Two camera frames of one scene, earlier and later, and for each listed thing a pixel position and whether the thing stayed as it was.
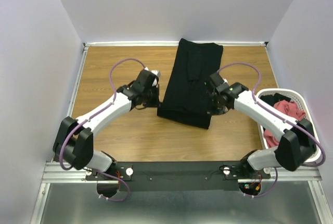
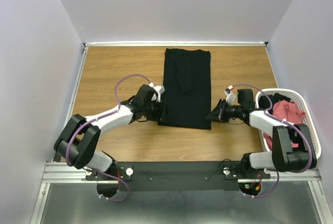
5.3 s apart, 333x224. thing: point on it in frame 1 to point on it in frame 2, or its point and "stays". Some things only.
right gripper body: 213,106 to 232,111
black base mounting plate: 176,176 stays
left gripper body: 152,97 to 152,110
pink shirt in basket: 289,110 stays
